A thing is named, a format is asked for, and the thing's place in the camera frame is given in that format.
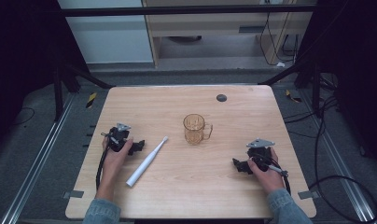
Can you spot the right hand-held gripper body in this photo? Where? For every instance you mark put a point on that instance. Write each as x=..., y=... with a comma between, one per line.
x=260, y=152

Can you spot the grey metal table bracket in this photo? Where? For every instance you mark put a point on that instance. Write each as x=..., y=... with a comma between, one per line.
x=308, y=194
x=74, y=194

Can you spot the white electric toothbrush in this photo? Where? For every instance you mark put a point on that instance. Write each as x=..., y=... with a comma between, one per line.
x=146, y=163

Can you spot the aluminium floor rail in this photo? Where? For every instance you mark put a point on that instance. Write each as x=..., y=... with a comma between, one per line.
x=342, y=168
x=37, y=161

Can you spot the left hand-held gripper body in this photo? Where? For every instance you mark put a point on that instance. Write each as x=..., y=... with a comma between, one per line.
x=120, y=137

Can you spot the clear amber cup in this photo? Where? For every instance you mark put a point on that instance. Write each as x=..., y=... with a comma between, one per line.
x=194, y=130

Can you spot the white plug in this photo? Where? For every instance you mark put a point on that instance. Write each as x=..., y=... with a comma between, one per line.
x=280, y=64

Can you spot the yellow black floor tape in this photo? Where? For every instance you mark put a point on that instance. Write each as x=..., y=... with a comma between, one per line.
x=91, y=100
x=292, y=96

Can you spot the black horizontal frame bar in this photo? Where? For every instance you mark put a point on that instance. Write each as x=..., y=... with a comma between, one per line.
x=177, y=11

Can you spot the person's left hand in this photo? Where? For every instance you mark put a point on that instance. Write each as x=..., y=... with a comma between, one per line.
x=113, y=163

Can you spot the light wooden desk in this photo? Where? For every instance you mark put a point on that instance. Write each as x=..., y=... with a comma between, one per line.
x=208, y=26

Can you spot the white cabinet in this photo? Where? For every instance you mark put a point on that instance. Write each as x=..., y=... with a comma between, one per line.
x=108, y=40

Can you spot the person's right hand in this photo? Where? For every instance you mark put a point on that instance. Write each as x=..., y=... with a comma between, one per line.
x=267, y=179

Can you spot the black metal stand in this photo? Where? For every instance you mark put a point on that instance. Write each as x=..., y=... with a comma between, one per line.
x=57, y=93
x=315, y=90

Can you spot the black curtain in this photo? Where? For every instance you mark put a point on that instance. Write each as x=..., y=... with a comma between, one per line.
x=21, y=62
x=357, y=62

